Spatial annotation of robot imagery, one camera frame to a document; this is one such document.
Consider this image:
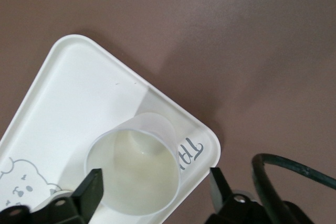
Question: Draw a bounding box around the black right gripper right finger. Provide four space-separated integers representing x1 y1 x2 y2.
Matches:
206 167 266 224

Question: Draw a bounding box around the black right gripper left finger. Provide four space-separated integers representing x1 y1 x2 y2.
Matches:
27 168 105 224

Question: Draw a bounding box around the white plastic cup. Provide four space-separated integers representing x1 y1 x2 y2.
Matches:
83 112 182 217

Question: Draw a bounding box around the cream bear print tray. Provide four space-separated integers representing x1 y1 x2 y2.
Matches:
0 34 221 224

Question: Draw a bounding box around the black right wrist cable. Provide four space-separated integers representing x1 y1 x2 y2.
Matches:
250 153 336 224

